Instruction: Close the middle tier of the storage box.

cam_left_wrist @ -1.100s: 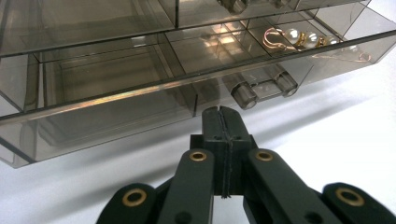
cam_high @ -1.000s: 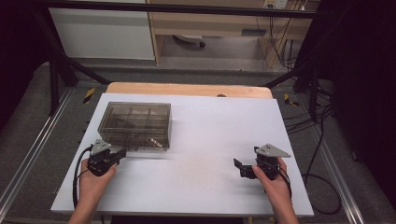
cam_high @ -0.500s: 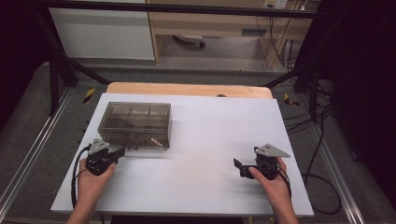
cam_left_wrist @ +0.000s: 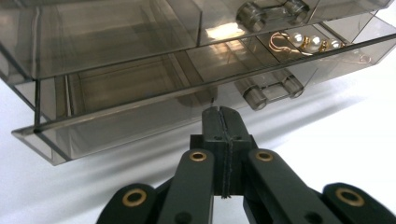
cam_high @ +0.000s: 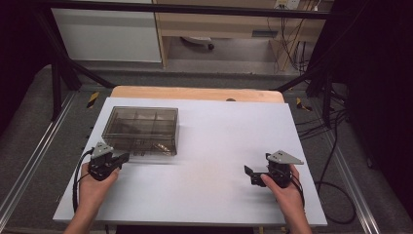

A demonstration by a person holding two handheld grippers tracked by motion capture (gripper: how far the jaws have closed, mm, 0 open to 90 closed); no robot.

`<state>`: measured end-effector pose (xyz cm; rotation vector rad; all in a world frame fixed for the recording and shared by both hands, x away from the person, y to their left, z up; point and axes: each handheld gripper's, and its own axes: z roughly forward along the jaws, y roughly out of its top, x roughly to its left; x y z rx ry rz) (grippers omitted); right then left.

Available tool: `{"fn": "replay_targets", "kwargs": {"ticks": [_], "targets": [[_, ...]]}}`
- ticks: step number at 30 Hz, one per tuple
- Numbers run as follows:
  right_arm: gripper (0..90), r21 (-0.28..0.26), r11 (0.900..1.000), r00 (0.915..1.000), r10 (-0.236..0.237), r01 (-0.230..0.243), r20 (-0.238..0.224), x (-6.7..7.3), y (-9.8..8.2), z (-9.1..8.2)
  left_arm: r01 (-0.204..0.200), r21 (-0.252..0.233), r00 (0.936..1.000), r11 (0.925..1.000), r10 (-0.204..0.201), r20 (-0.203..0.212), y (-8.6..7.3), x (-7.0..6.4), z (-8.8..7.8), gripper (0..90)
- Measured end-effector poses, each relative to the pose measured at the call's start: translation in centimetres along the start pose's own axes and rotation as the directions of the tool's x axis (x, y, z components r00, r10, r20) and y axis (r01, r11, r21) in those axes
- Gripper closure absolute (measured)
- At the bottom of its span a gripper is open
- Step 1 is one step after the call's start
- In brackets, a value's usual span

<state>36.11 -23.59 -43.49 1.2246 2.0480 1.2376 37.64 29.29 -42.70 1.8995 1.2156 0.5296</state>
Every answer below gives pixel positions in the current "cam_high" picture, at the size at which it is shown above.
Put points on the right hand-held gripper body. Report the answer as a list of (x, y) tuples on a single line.
[(281, 169)]

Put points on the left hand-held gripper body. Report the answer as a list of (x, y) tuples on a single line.
[(100, 165)]

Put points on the smoky transparent drawer organizer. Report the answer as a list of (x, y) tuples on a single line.
[(142, 125)]

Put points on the person's left hand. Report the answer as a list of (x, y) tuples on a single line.
[(94, 193)]

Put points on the person's right hand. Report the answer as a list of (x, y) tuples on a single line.
[(290, 201)]

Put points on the white board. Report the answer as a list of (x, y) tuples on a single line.
[(201, 188)]

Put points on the wooden table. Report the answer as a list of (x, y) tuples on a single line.
[(195, 93)]

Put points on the white cabinet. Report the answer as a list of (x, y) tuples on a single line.
[(107, 35)]

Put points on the dark curtain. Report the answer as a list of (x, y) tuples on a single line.
[(19, 48), (383, 81)]

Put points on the office chair base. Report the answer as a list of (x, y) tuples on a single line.
[(198, 41)]

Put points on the wooden desk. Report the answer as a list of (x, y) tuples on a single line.
[(227, 24)]

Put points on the aluminium floor rail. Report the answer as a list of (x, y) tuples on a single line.
[(354, 185), (32, 156)]

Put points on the black metal frame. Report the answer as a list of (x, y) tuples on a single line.
[(162, 7)]

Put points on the wall power outlet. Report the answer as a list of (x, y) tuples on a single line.
[(287, 4)]

